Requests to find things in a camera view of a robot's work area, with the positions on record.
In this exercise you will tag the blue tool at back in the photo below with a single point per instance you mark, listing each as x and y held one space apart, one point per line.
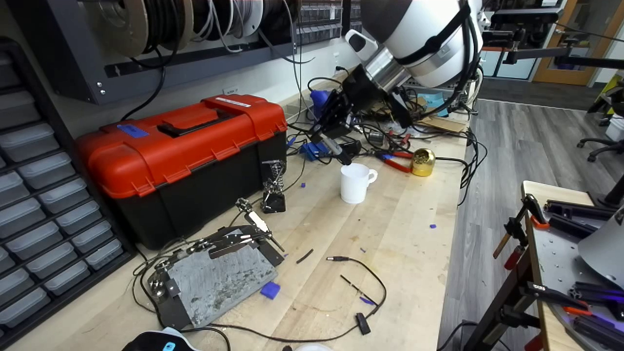
320 102

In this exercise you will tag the yellow round container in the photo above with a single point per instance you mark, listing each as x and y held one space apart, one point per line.
421 162

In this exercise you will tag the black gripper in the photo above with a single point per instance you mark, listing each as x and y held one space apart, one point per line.
361 98

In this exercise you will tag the grey drawer organizer cabinet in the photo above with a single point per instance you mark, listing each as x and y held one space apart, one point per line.
57 239

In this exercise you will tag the red and black toolbox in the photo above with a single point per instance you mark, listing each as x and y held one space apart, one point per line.
170 174

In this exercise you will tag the small blue box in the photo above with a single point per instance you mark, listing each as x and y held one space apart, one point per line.
314 151

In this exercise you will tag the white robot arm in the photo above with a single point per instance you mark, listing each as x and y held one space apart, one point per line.
433 42

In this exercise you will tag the small blue block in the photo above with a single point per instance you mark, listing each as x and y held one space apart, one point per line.
269 291

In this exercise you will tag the screwdriver with light handle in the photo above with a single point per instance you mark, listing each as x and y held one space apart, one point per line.
252 217

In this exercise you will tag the white ceramic mug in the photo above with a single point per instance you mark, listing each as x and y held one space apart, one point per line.
355 180

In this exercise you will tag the black white object bottom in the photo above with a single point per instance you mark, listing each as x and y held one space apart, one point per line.
164 340

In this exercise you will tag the side workbench with clamps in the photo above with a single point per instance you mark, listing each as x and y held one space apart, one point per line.
566 276

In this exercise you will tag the wire spool rack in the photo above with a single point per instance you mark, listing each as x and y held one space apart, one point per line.
103 51

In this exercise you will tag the grey flat electronic device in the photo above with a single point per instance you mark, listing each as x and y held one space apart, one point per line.
211 276

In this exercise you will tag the red handled pliers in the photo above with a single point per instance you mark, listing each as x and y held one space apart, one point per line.
398 161

